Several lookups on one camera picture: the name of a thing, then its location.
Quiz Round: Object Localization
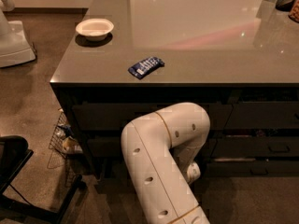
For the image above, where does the drawer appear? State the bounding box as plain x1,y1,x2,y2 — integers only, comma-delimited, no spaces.
212,136,299,158
87,136,217,157
225,102,299,129
201,160,299,177
72,103,233,131
94,158,135,194

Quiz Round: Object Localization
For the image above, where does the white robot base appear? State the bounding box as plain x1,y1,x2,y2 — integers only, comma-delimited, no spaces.
0,0,36,68

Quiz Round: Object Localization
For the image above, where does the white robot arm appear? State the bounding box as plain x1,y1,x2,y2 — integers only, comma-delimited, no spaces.
121,103,210,224

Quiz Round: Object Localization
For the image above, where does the grey drawer cabinet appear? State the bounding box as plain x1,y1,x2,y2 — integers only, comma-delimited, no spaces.
50,0,299,174

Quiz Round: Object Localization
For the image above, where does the blue snack packet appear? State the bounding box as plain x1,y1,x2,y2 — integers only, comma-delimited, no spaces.
128,57,164,79

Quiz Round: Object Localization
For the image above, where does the white bowl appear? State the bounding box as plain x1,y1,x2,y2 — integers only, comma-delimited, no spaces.
76,19,114,41

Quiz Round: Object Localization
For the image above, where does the black stand with monitor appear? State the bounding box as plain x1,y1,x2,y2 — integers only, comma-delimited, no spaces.
0,135,86,224

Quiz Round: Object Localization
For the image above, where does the orange item on counter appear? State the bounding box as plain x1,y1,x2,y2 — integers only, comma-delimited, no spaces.
288,0,299,22

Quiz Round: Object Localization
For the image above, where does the wire basket with items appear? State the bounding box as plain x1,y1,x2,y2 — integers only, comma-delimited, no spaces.
47,109,80,187

